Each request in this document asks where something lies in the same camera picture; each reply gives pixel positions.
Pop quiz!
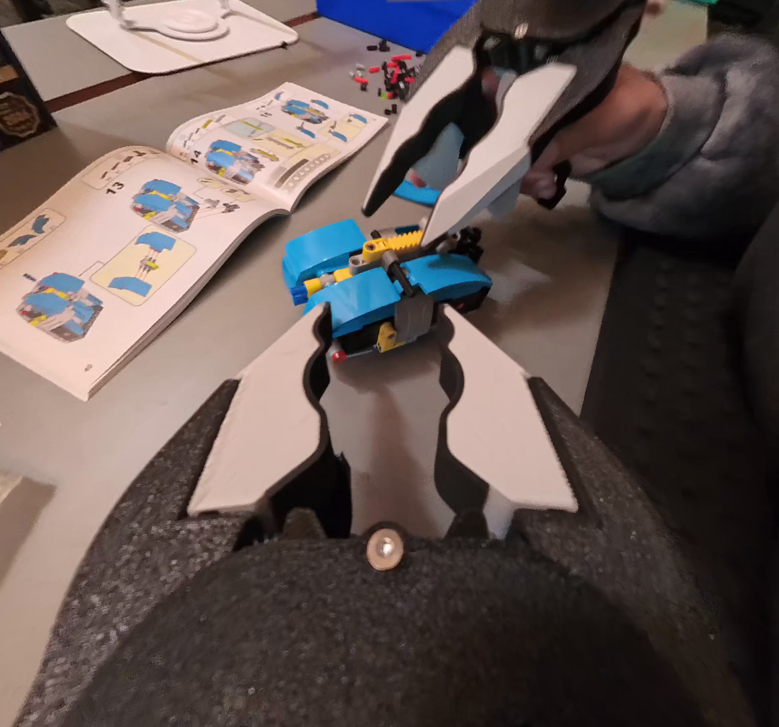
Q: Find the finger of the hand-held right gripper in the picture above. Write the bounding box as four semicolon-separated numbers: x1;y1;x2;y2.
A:
362;45;478;218
420;62;579;248

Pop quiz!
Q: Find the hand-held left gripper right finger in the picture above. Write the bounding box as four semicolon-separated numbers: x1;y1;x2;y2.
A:
433;304;579;539

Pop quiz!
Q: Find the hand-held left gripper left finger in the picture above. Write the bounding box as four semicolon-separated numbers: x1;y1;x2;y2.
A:
187;302;354;538

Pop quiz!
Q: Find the blue curved panel piece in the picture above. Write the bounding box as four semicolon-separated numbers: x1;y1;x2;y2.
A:
392;176;444;206

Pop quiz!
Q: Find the blue yellow toy brick model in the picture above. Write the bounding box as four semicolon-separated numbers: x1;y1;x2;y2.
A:
281;219;494;367

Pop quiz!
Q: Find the person's right forearm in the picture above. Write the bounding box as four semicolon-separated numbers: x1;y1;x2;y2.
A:
587;33;779;238

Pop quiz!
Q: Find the grey desk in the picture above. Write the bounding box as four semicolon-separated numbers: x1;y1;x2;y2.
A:
0;0;707;588

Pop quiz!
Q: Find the person's right hand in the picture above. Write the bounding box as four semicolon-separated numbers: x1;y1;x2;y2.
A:
523;65;670;198

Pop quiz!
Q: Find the pile of loose brick pieces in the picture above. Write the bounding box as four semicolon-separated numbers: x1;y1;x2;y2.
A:
350;39;427;116

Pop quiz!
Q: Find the white instruction booklet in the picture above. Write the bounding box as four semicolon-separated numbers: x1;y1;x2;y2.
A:
0;82;389;402

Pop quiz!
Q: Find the dark blue toy kit box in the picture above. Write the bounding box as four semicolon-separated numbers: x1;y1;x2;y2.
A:
0;30;58;153

